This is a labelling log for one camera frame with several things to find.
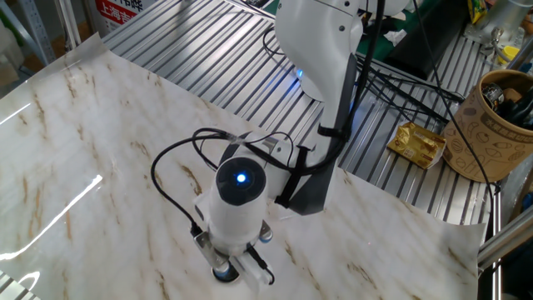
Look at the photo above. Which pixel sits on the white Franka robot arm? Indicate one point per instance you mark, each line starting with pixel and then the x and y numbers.
pixel 237 216

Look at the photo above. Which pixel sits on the black rectangular block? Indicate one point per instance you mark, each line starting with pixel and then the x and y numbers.
pixel 429 41

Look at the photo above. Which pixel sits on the green cutting mat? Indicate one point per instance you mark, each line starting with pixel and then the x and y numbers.
pixel 375 48

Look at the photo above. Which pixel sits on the aluminium post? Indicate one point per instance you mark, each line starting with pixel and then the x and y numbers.
pixel 68 21

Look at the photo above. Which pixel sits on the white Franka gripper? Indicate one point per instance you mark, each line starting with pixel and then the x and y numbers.
pixel 254 273

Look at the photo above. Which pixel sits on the red white printed sign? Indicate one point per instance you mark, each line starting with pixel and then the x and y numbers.
pixel 116 10

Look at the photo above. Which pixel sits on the yellow snack bag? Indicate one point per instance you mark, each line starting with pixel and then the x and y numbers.
pixel 476 10

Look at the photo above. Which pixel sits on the marble pattern table sheet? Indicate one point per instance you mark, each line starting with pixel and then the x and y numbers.
pixel 104 166

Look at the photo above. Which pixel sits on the crumpled white paper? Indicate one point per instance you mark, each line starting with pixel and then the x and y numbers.
pixel 395 37

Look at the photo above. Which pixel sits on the small yellow object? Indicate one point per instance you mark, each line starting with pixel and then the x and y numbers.
pixel 509 54

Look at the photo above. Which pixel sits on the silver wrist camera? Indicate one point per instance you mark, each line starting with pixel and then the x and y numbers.
pixel 206 246

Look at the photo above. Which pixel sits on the gold foil snack packet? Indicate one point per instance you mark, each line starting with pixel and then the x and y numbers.
pixel 416 146

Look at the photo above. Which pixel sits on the aluminium frame bar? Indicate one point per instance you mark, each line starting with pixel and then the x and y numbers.
pixel 508 239

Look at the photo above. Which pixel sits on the brown printed paper tub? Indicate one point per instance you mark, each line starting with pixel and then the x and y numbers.
pixel 479 137

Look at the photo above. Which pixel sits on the grey perforated shelf upright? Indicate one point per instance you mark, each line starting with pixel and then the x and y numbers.
pixel 37 29

